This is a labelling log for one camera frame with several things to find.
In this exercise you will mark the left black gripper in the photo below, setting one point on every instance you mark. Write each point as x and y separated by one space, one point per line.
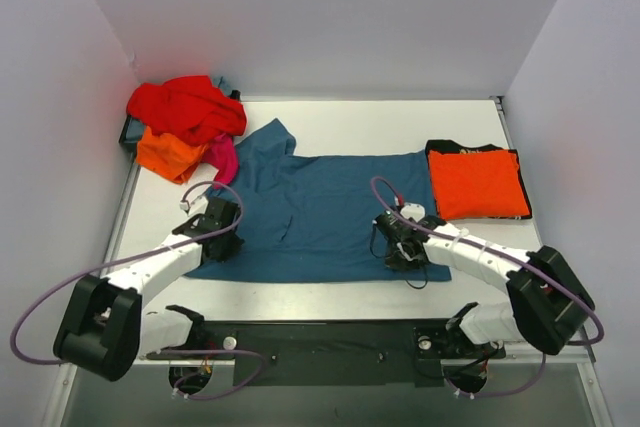
228 229

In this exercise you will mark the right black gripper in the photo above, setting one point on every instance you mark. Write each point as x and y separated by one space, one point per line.
392 240

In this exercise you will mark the teal blue t shirt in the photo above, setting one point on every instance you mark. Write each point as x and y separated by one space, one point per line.
309 219

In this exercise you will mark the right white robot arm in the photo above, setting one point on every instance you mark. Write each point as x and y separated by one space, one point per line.
546 305

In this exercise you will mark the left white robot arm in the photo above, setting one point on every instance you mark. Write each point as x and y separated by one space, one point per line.
105 327

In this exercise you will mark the pink t shirt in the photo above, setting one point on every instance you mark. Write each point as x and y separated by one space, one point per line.
221 154

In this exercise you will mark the orange crumpled t shirt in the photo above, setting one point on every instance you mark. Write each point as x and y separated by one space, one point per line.
169 157

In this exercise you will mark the folded orange t shirt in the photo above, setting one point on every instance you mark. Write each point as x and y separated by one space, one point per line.
477 184

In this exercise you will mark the folded black t shirt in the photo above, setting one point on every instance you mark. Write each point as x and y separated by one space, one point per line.
440 144

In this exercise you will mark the red t shirt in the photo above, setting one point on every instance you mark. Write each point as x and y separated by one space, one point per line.
190 108

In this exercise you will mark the light blue t shirt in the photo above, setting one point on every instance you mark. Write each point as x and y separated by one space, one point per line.
222 84

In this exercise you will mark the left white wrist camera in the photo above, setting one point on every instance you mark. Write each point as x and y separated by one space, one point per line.
195 206

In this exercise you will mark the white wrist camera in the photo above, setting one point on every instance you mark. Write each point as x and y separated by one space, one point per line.
410 211
195 206

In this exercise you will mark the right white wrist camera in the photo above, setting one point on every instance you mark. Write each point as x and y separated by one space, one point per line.
410 211

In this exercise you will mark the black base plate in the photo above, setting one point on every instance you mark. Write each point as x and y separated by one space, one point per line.
341 353

